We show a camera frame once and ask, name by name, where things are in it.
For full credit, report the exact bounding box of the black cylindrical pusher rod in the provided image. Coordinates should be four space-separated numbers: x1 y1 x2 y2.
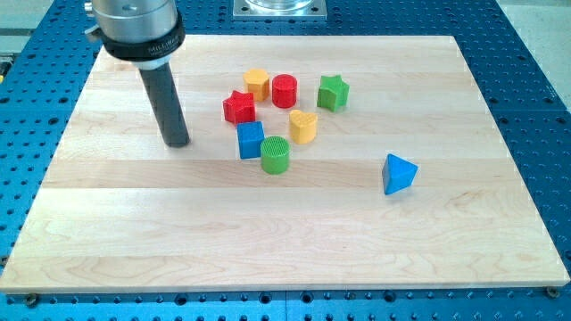
139 63 191 148

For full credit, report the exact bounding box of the yellow heart block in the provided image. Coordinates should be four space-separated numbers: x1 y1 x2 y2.
289 110 319 144

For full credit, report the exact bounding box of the green star block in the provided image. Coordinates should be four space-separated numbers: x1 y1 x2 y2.
317 75 350 112

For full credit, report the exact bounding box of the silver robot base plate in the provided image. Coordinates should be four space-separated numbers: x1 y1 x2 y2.
232 0 327 21

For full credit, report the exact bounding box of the red cylinder block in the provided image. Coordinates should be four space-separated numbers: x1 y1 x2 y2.
271 74 298 109

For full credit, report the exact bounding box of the green cylinder block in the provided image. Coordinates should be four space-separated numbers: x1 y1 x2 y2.
261 136 290 175

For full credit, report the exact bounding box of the blue perforated metal table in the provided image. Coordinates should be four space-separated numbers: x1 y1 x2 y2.
1 1 570 320

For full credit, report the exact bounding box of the light wooden board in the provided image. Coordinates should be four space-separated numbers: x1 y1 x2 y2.
1 36 569 293

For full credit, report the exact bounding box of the red star block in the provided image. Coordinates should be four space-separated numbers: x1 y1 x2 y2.
222 90 256 125

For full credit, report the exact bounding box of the blue cube block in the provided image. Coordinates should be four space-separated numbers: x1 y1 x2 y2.
236 121 265 159

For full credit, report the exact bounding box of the yellow hexagon block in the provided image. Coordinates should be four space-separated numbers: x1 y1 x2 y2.
243 69 269 102

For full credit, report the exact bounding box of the blue triangle block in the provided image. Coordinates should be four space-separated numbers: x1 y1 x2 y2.
382 153 418 195

